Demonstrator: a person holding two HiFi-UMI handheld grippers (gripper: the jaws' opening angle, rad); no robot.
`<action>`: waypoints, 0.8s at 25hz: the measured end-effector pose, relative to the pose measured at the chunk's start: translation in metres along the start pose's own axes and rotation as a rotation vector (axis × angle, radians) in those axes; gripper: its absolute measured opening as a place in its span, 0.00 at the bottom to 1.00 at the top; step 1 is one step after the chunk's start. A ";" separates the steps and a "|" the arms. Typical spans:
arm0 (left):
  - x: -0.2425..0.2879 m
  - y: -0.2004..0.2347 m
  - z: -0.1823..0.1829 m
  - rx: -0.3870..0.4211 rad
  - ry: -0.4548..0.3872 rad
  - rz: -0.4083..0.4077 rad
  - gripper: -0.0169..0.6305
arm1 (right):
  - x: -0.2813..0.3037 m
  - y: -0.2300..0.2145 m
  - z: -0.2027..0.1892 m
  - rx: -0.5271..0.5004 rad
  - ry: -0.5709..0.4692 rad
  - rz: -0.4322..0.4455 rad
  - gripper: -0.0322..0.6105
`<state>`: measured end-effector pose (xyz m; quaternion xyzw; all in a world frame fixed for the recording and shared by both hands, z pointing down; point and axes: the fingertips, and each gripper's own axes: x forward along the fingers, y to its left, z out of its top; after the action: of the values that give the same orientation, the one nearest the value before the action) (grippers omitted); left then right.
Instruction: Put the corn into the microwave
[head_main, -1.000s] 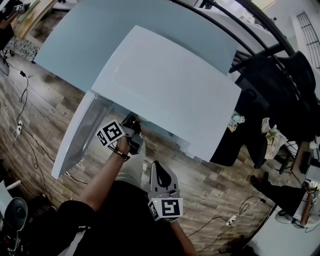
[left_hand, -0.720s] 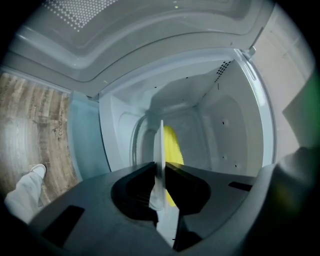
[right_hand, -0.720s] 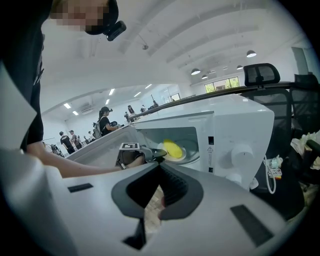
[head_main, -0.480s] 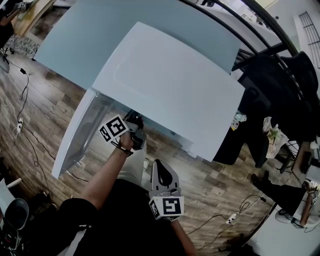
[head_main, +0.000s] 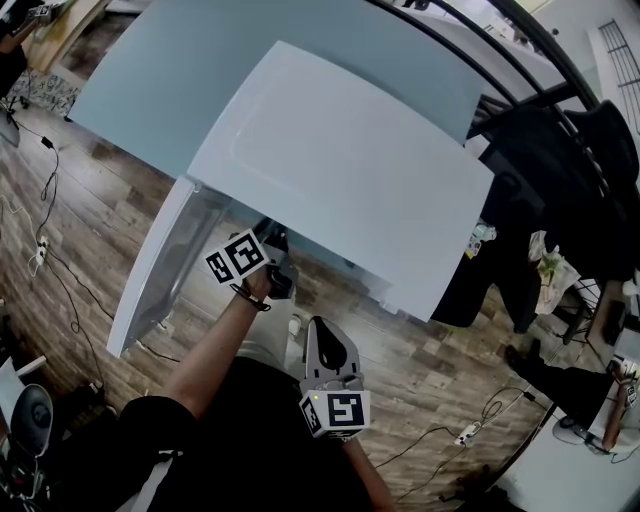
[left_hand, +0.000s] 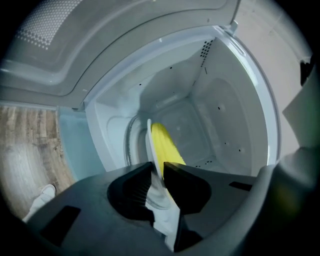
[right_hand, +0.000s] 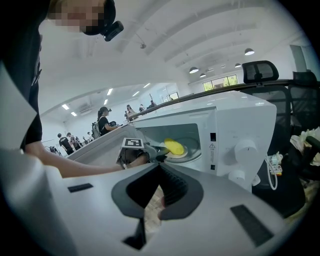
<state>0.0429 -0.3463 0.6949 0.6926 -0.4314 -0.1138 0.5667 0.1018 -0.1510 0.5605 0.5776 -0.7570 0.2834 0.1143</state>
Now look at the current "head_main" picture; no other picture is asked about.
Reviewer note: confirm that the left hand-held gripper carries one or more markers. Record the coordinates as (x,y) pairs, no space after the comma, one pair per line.
(242,255)

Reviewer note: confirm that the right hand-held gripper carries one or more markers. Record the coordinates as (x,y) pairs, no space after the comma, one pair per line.
(345,412)

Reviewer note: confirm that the white microwave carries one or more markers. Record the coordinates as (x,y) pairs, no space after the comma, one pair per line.
(340,165)

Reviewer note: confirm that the person's left forearm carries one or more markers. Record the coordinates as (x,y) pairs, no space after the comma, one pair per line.
(210,360)

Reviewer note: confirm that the person's right forearm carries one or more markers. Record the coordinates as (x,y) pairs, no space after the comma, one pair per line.
(365,475)

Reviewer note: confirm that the person's left hand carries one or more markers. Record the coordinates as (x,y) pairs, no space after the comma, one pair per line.
(259,285)

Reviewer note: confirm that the person's white right shoe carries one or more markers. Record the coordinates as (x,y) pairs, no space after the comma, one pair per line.
(295,325)

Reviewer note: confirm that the person's white trousers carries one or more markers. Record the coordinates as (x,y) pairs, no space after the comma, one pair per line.
(265,335)

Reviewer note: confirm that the person's black shirt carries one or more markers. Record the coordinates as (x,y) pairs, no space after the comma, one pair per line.
(250,440)

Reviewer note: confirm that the white power strip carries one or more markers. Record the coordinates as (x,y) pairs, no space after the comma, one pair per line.
(42,250)
(467,434)

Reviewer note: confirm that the black office chair with headrest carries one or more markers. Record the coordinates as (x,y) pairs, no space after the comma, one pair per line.
(480,285)

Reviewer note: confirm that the light blue table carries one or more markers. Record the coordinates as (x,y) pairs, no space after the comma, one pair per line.
(175,75)

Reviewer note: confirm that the paper-wrapped flower bouquet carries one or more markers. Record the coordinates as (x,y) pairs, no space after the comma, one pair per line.
(552,275)

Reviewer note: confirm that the white desk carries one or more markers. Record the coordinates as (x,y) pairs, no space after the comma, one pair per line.
(550,475)

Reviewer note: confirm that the dark wooden side table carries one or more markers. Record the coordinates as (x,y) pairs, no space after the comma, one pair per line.
(595,320)

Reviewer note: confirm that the dark floor fan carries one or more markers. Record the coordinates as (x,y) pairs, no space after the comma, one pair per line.
(31,420)

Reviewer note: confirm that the black device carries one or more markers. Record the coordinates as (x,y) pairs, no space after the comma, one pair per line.
(614,325)

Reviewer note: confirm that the black mesh office chair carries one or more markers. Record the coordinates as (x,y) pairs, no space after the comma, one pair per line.
(600,240)

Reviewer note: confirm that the black curved railing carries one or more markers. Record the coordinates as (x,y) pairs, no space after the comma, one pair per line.
(560,55)

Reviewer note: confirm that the black stair railing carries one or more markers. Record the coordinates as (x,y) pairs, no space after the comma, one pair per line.
(622,55)

